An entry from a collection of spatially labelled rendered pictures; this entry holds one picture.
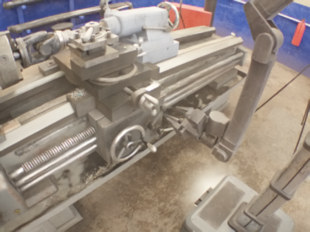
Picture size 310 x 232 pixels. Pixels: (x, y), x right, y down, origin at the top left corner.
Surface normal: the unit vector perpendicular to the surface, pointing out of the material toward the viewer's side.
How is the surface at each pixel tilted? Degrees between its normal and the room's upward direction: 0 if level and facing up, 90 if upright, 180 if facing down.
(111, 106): 0
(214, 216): 0
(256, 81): 88
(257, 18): 88
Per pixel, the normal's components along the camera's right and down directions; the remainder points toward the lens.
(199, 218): 0.07, -0.76
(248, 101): -0.66, 0.42
